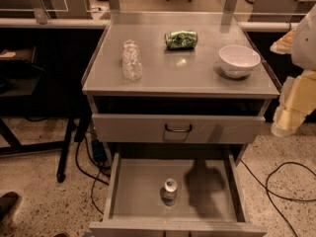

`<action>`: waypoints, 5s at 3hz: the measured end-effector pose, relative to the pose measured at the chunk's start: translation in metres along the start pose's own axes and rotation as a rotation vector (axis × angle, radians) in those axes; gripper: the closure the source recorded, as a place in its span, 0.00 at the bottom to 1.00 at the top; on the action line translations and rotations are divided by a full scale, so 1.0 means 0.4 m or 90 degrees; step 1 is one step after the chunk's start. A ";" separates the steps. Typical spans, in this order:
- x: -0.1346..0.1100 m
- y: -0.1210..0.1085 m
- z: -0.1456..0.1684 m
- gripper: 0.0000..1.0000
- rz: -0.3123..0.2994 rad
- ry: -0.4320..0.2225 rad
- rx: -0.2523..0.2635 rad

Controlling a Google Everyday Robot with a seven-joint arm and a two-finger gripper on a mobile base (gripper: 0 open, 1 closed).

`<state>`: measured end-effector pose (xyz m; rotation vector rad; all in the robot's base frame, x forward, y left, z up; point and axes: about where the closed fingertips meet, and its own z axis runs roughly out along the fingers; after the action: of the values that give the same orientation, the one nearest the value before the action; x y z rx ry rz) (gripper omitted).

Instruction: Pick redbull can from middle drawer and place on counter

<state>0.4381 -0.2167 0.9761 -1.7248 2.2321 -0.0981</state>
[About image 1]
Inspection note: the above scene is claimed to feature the crushed green soda can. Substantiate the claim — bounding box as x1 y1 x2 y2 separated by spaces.
165 31 198 50

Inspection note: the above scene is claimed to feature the open middle drawer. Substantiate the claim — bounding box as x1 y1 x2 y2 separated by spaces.
90 153 267 237

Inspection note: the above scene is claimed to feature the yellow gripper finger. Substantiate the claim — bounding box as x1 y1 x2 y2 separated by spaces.
270 29 295 54
271 70 316 137

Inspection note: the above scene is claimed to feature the black drawer handle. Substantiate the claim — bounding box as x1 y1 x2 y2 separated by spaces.
164 124 193 133

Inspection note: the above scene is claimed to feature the black floor cable right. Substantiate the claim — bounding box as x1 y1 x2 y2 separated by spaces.
240 159 316 237

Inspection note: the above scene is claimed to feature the dark shoe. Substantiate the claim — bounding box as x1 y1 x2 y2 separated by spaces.
0 192 19 220

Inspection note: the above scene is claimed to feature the closed top drawer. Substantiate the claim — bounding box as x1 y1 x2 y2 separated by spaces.
92 114 265 144

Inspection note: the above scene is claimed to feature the black side table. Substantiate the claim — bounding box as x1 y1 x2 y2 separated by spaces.
1 48 91 183

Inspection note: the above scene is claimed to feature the white bowl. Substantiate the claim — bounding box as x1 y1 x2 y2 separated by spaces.
218 45 261 78

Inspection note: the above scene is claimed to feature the black floor cable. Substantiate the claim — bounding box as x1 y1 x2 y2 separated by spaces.
74 130 113 215
240 159 316 237

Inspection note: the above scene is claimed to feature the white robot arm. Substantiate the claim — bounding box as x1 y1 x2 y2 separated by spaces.
271 6 316 137

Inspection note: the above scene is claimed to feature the grey drawer cabinet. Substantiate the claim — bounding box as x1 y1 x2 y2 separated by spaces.
81 11 283 237

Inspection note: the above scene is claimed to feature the black power adapter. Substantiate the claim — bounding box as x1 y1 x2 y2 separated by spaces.
91 139 107 162

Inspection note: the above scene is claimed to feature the black floor cable left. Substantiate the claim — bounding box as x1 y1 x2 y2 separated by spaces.
74 130 113 215

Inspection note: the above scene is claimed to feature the redbull can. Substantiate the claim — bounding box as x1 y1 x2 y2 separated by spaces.
161 179 178 206

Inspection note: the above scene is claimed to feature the clear plastic bottle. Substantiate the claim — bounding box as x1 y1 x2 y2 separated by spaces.
121 39 142 81

